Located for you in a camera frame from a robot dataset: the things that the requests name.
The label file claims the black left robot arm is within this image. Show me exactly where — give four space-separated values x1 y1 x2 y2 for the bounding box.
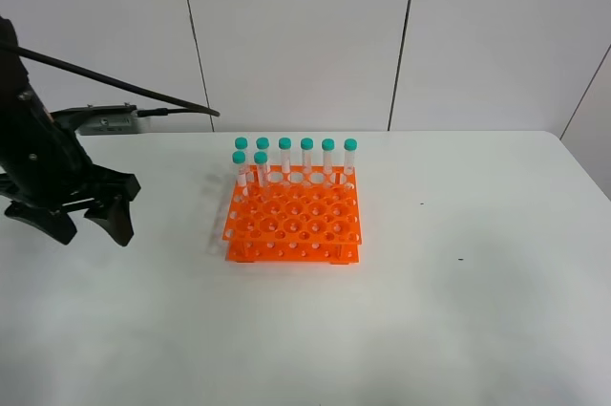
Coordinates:
1 19 140 246

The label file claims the teal capped test tube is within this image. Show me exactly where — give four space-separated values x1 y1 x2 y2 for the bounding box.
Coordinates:
254 151 270 198

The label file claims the second row tube left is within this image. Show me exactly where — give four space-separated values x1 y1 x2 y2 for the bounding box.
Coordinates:
232 150 248 187

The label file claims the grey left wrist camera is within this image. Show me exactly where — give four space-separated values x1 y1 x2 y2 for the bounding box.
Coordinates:
51 104 140 136

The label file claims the back row tube far left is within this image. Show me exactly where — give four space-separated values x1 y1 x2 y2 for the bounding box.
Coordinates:
234 137 248 154

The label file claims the orange test tube rack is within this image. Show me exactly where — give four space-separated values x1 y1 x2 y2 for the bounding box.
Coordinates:
222 165 363 265

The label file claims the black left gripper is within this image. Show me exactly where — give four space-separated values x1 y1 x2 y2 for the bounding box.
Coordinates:
1 87 141 246

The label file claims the back row tube far right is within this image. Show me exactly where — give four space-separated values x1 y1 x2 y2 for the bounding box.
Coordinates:
344 139 358 175

